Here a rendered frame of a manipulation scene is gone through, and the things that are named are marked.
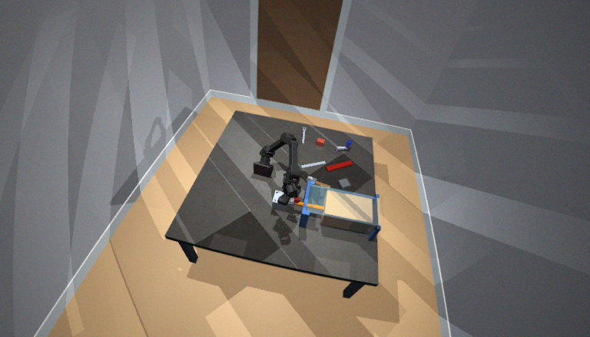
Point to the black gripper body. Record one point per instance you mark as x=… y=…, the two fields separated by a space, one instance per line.
x=283 y=200

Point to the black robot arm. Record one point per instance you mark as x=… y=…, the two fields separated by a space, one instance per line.
x=293 y=170

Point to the clear-panelled rack with blue uprights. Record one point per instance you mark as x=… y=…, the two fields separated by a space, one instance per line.
x=343 y=211

